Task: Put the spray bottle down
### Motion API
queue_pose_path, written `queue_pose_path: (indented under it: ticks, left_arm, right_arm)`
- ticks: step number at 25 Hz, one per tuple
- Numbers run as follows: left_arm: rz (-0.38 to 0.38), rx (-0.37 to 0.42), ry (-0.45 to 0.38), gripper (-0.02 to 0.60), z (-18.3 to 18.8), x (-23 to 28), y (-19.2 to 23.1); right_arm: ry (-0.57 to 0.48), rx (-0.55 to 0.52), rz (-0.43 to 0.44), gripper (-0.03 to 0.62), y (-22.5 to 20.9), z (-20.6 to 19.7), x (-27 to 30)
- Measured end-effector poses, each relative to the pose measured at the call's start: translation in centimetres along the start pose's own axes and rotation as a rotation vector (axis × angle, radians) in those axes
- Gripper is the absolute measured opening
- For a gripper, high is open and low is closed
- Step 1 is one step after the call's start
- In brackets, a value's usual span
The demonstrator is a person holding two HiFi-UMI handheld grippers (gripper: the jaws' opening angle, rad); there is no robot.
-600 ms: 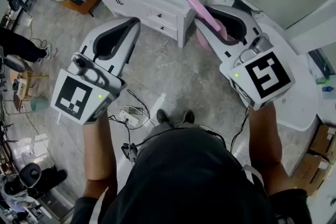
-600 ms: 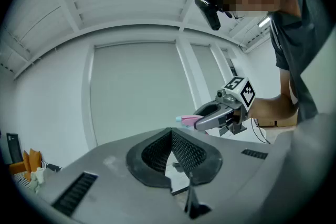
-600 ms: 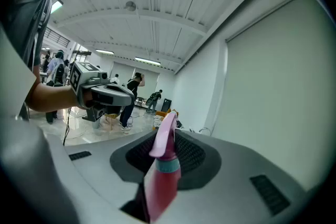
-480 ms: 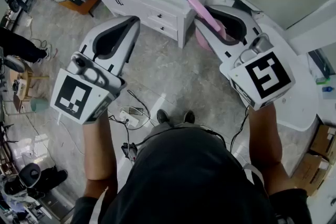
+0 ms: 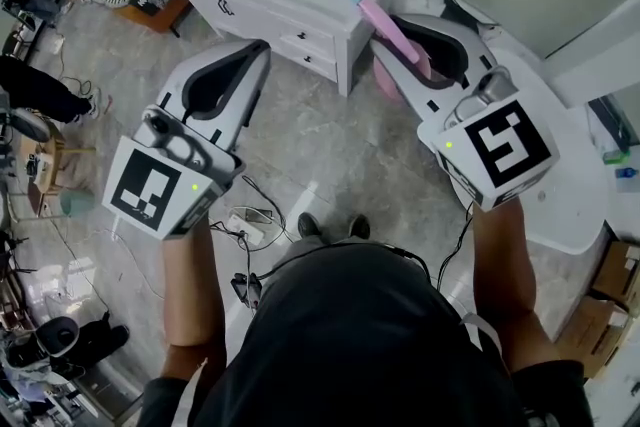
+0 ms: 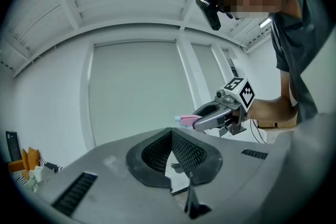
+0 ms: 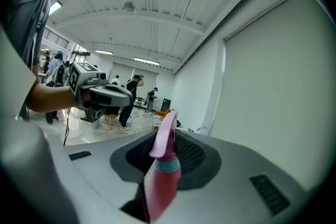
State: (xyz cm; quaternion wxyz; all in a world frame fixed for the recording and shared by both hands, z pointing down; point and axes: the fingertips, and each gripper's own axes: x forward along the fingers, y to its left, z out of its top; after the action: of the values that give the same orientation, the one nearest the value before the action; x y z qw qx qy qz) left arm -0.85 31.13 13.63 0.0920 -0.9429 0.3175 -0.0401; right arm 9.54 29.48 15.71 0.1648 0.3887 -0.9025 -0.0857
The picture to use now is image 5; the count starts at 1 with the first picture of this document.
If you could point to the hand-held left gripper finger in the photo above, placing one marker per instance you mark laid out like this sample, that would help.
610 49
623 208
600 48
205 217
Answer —
252 95
200 62

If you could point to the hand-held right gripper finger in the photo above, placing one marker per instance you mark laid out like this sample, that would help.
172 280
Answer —
477 50
425 102

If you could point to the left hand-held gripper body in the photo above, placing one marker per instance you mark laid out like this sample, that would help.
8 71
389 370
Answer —
150 187

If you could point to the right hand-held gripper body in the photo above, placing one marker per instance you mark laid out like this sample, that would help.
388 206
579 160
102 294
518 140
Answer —
505 145

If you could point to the person's right forearm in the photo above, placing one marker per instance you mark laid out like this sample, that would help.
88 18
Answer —
502 265

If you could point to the person's left forearm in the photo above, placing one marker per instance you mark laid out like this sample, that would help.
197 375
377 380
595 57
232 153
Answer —
192 285

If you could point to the green bottle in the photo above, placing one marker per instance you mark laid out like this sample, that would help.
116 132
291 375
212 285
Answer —
616 157

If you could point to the blue bottle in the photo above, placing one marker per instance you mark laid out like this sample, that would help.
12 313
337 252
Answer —
627 173

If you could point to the teal bucket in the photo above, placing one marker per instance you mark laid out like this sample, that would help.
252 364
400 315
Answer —
77 204

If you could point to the round wooden side table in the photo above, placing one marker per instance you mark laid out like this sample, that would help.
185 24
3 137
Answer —
52 150

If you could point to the white power strip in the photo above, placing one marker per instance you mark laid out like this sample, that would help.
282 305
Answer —
247 226

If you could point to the person's dark shoe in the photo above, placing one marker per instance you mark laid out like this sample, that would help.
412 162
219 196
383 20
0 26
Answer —
309 225
359 226

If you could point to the person's grey trousers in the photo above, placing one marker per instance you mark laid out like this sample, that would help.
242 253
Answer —
310 247

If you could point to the person's dark shirt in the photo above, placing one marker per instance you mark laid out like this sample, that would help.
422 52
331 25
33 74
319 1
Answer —
360 340

